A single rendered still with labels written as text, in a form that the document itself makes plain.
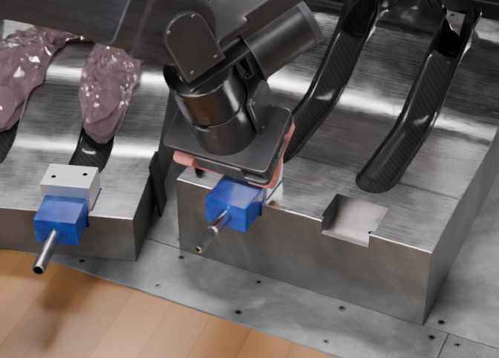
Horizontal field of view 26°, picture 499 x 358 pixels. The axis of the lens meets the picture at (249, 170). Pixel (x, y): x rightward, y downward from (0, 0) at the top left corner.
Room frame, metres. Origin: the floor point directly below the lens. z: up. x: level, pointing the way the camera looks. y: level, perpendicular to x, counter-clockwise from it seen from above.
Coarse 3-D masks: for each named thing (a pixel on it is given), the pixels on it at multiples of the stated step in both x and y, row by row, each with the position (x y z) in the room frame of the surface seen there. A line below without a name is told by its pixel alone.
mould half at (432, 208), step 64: (320, 0) 1.14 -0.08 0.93; (384, 64) 1.04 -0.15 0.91; (320, 128) 0.95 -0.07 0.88; (384, 128) 0.95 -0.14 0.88; (448, 128) 0.95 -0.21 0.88; (192, 192) 0.84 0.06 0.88; (320, 192) 0.83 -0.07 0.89; (384, 192) 0.83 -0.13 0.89; (448, 192) 0.83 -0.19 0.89; (256, 256) 0.81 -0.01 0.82; (320, 256) 0.78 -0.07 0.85; (384, 256) 0.76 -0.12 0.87; (448, 256) 0.80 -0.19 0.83
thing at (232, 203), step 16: (224, 176) 0.83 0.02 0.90; (224, 192) 0.81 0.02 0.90; (240, 192) 0.81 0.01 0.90; (256, 192) 0.81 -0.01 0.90; (272, 192) 0.83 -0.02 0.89; (208, 208) 0.80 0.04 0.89; (224, 208) 0.79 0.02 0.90; (240, 208) 0.79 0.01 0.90; (256, 208) 0.80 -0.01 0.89; (224, 224) 0.78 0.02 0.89; (240, 224) 0.79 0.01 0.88; (208, 240) 0.75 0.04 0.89
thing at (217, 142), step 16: (176, 112) 0.82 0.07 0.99; (240, 112) 0.76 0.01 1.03; (272, 112) 0.80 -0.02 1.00; (288, 112) 0.80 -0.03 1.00; (176, 128) 0.80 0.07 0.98; (192, 128) 0.76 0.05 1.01; (208, 128) 0.75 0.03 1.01; (224, 128) 0.75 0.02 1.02; (240, 128) 0.76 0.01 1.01; (272, 128) 0.79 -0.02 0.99; (288, 128) 0.79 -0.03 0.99; (176, 144) 0.79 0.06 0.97; (192, 144) 0.79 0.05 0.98; (208, 144) 0.76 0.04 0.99; (224, 144) 0.76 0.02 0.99; (240, 144) 0.77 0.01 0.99; (256, 144) 0.77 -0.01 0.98; (272, 144) 0.77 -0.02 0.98; (224, 160) 0.77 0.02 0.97; (240, 160) 0.76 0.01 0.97; (256, 160) 0.76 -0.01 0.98; (272, 160) 0.76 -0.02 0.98
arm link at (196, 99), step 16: (224, 48) 0.75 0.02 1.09; (240, 48) 0.75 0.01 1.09; (224, 64) 0.74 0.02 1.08; (176, 80) 0.74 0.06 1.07; (208, 80) 0.73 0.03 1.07; (224, 80) 0.73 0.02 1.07; (240, 80) 0.76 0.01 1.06; (176, 96) 0.73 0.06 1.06; (192, 96) 0.72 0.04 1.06; (208, 96) 0.72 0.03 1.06; (224, 96) 0.73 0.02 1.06; (240, 96) 0.75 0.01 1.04; (192, 112) 0.74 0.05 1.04; (208, 112) 0.73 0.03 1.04; (224, 112) 0.74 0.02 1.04
